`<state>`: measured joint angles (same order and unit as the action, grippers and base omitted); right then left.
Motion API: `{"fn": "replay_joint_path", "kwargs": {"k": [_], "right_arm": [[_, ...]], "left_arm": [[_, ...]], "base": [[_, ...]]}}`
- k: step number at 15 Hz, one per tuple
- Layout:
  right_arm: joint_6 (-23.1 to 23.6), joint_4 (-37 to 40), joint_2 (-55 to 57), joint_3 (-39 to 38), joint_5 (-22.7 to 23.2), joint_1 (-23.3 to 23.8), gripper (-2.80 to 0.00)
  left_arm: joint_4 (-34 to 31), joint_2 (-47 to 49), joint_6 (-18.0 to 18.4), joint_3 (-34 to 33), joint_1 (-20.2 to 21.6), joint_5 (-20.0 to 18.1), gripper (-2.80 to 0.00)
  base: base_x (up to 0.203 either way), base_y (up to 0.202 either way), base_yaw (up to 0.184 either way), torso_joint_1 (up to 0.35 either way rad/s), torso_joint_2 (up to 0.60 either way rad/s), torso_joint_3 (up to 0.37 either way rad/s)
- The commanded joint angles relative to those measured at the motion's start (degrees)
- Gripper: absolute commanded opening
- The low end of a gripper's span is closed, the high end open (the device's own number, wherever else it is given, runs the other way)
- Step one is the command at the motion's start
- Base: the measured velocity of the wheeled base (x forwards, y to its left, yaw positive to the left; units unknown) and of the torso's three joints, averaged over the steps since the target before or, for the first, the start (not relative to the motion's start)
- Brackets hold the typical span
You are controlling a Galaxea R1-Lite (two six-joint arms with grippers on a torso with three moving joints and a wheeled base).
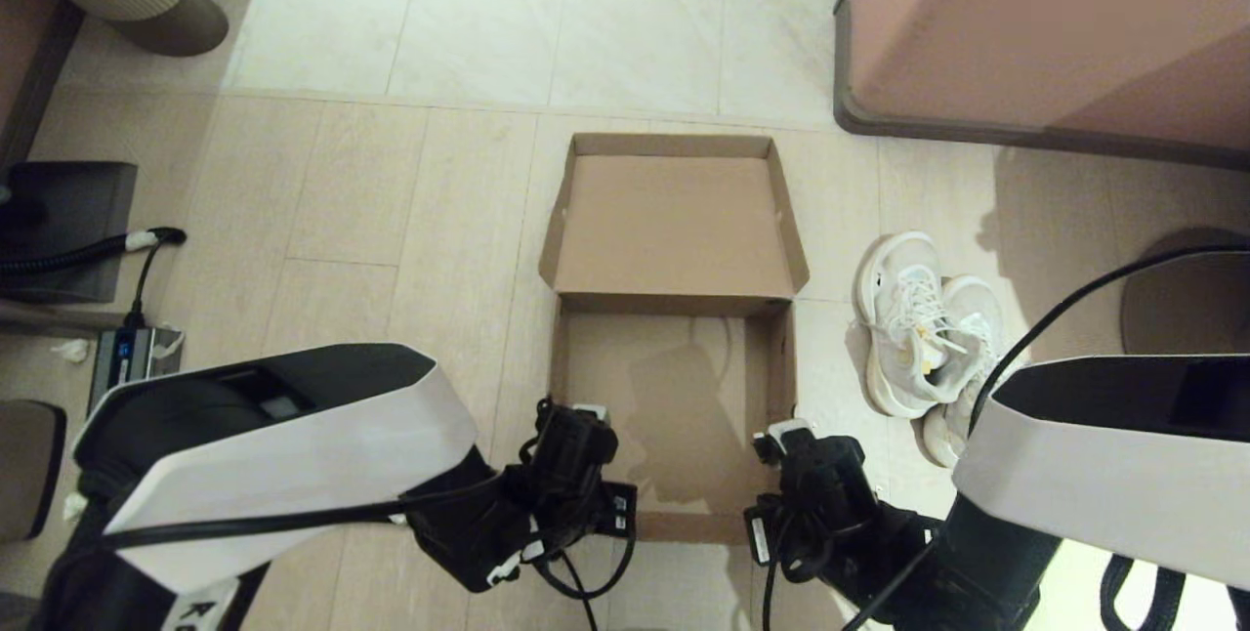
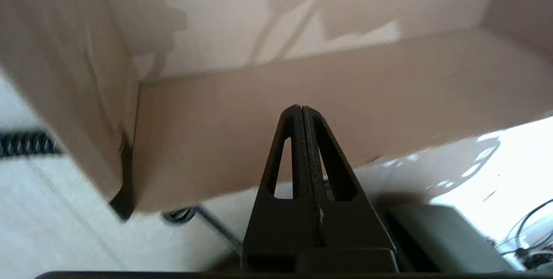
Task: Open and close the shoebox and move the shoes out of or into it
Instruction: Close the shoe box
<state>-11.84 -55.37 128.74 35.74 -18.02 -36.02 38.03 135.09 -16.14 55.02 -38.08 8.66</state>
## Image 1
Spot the white mesh sneaker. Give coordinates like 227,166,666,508
918,274,1026,469
854,231,968,419

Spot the brown cardboard shoe box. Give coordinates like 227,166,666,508
539,133,812,546

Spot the silver black power supply box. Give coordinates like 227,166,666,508
88,326,185,412

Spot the dark rounded stool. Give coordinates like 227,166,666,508
0,401,67,544

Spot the brown round bin base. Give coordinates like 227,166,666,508
117,0,230,58

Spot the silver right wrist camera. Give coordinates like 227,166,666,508
754,419,813,464

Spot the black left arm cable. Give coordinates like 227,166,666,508
59,480,636,603

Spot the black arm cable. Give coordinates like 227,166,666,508
59,480,636,603
962,242,1250,437

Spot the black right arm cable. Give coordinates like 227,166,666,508
962,242,1250,437

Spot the brown round pedestal base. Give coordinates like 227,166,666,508
1121,226,1250,363

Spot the black corrugated cable white-taped end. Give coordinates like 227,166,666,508
0,227,188,331

